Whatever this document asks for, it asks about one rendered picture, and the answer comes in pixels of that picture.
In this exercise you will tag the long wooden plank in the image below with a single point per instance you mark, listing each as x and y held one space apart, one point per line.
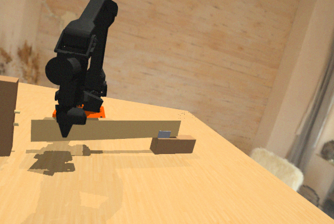
46 129

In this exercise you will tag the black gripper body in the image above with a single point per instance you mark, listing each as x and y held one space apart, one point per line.
68 97

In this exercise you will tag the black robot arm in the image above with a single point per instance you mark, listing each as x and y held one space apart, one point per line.
83 38

